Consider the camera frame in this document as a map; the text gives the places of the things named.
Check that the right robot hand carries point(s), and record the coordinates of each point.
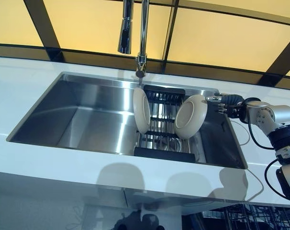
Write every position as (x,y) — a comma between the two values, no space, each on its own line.
(231,100)

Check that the beige ceramic plate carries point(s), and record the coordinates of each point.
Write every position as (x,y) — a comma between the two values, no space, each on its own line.
(141,112)
(190,117)

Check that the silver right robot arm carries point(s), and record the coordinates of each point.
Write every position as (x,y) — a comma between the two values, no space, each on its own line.
(279,112)

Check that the metal sink drain strainer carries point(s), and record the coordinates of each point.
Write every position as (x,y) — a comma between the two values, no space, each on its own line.
(176,145)

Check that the black sink dish rack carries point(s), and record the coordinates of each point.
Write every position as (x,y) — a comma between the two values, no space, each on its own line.
(164,155)

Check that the chrome kitchen faucet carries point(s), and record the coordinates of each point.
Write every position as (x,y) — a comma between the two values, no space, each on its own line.
(143,28)

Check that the stainless steel sink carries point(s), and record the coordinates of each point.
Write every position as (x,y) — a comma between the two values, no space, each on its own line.
(87,124)

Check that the black window frame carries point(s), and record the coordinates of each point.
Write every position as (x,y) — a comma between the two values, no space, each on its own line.
(43,28)

